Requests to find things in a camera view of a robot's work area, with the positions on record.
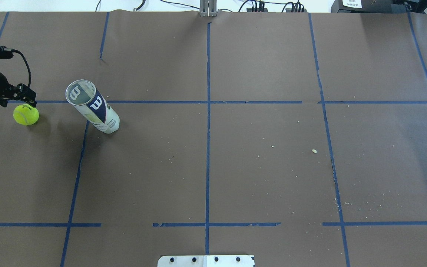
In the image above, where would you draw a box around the yellow tennis ball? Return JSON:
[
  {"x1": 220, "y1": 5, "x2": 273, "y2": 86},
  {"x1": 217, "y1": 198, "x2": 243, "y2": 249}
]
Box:
[{"x1": 13, "y1": 104, "x2": 40, "y2": 126}]

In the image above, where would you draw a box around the black desktop computer box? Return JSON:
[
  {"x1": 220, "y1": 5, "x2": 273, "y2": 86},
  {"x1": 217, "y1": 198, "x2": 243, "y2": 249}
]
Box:
[{"x1": 331, "y1": 0, "x2": 408, "y2": 14}]

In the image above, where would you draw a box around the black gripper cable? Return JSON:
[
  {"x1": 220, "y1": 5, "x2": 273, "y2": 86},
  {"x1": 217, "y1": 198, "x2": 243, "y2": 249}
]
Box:
[{"x1": 3, "y1": 48, "x2": 32, "y2": 88}]

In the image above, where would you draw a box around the aluminium frame post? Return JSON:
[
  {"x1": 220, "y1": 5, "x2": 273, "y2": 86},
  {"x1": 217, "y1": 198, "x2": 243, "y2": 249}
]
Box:
[{"x1": 199, "y1": 0, "x2": 218, "y2": 17}]

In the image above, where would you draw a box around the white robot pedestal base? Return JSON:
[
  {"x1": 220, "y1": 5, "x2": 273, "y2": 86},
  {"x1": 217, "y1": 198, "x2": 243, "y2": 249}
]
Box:
[{"x1": 157, "y1": 255, "x2": 255, "y2": 267}]

